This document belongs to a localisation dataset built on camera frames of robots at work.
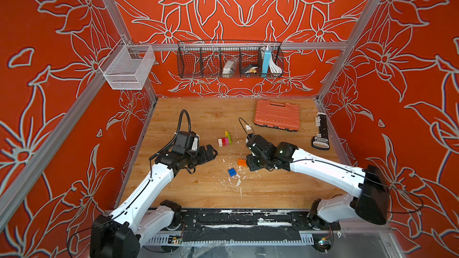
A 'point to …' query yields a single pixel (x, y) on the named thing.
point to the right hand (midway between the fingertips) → (245, 163)
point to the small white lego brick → (248, 127)
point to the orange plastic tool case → (285, 117)
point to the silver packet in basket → (229, 67)
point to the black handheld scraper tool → (321, 141)
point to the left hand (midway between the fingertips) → (210, 154)
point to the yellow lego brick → (226, 134)
